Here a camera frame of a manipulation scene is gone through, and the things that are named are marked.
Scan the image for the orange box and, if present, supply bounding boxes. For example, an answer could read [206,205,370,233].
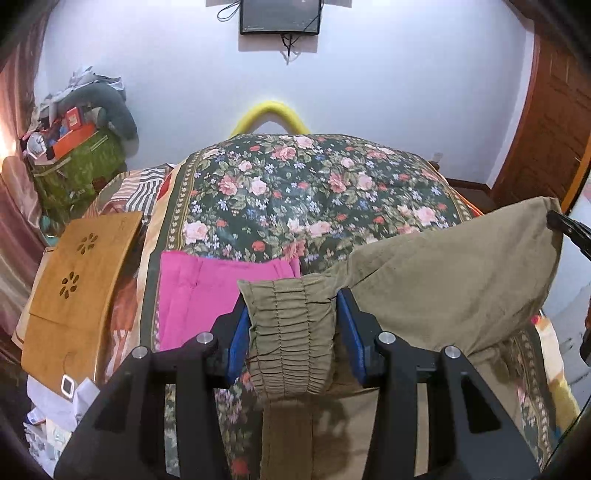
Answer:
[47,107,97,160]

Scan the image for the small black wall monitor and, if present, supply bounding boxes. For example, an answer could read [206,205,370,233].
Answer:
[239,0,324,35]

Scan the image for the olive green pants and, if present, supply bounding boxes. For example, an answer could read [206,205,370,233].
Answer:
[238,197,562,479]

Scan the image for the brown wooden door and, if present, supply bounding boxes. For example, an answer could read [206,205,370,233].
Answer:
[492,35,590,212]

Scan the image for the dark floral bedspread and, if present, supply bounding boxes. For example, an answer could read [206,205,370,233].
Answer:
[138,134,556,464]

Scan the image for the pink folded garment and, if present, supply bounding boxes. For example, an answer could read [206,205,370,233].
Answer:
[158,251,301,351]

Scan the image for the wooden lap desk board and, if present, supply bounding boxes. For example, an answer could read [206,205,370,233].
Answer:
[21,212,142,400]

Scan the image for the pink window curtain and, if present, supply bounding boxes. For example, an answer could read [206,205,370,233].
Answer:
[1,7,52,336]

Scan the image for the green storage bag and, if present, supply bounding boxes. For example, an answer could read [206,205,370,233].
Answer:
[32,129,126,233]

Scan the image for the yellow curved foam tube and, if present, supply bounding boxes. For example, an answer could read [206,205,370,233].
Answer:
[229,100,311,138]

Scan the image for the striped pillow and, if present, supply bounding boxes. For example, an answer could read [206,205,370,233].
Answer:
[83,164,171,223]

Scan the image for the colourful fleece blanket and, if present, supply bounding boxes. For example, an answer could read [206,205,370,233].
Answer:
[532,314,580,433]

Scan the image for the white crumpled papers pile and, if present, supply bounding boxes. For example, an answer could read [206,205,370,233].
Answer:
[23,376,100,478]

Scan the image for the grey plush pillow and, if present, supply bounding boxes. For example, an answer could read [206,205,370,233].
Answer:
[57,83,137,141]

